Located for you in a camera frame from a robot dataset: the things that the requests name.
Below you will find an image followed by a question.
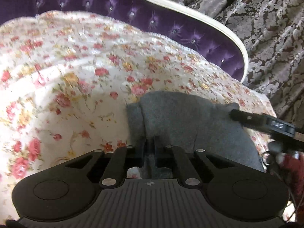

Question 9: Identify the purple tufted headboard white frame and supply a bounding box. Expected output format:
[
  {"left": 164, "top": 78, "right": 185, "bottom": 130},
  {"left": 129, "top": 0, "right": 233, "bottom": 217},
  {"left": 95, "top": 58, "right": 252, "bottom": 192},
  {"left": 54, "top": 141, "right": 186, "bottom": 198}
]
[{"left": 1, "top": 0, "right": 248, "bottom": 81}]

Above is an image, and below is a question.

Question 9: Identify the grey argyle knit sweater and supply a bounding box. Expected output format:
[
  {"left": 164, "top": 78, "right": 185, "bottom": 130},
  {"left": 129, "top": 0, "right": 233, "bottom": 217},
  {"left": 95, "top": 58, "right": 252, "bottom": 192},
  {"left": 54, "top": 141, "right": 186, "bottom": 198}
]
[{"left": 126, "top": 91, "right": 264, "bottom": 179}]

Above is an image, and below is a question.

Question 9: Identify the floral quilted bedspread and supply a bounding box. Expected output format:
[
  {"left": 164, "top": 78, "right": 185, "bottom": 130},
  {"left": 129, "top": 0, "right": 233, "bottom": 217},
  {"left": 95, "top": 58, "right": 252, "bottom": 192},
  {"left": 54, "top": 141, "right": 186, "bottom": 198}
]
[{"left": 1, "top": 11, "right": 274, "bottom": 221}]

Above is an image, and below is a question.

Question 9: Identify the hand in red knit sleeve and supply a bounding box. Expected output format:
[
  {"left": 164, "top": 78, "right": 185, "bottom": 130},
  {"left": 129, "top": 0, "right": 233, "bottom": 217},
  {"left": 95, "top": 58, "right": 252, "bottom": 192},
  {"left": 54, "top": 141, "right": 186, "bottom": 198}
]
[{"left": 268, "top": 141, "right": 303, "bottom": 224}]

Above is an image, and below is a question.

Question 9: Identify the brown damask curtain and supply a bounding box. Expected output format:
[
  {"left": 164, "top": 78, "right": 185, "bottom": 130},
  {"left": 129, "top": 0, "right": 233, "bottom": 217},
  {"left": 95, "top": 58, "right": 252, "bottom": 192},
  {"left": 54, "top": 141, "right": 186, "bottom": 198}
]
[{"left": 171, "top": 0, "right": 304, "bottom": 128}]

